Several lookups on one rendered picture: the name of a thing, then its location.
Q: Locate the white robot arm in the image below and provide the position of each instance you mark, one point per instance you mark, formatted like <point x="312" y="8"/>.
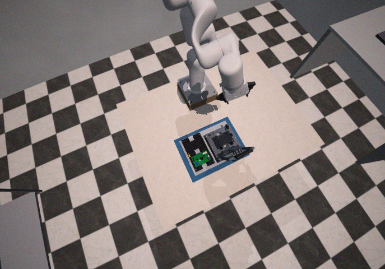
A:
<point x="196" y="17"/>

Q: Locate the green circuit board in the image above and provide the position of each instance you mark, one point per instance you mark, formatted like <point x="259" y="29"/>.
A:
<point x="201" y="158"/>

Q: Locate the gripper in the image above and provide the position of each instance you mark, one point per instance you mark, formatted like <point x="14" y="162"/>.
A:
<point x="227" y="95"/>

